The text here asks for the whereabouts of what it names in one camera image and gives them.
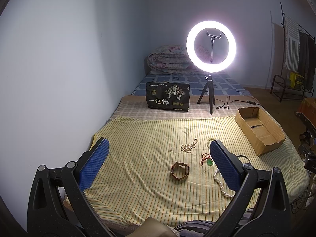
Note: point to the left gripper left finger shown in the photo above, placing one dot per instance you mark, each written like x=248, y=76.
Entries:
x=46, y=215

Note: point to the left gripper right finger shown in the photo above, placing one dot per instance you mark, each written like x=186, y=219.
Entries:
x=260, y=206

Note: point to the red cord jade pendant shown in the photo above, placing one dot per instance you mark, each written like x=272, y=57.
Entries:
x=206, y=158

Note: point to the thin blue bangle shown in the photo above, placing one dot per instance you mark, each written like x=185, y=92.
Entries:
x=242, y=156

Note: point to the brown cardboard box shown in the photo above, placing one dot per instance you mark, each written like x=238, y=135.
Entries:
x=262, y=132

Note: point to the yellow striped cloth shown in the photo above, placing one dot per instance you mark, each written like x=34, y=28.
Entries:
x=155, y=169

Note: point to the blue patterned bed sheet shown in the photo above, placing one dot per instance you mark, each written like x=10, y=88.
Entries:
x=223, y=83

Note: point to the yellow black box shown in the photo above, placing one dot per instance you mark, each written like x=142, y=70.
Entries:
x=295, y=80

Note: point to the black tripod stand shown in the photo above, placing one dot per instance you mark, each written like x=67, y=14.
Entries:
x=210, y=87

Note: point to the black clothes rack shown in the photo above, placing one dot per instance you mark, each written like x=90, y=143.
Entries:
x=280, y=86

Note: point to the black snack bag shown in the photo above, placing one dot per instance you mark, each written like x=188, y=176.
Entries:
x=168, y=96

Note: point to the dark hanging clothes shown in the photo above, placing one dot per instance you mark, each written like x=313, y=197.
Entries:
x=306, y=65

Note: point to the white striped towel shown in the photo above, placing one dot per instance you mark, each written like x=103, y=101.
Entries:
x=291, y=44

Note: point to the folded floral quilt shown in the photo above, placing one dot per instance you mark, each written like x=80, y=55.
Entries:
x=170, y=59

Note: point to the white ring light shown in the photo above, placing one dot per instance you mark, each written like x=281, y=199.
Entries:
x=211, y=67

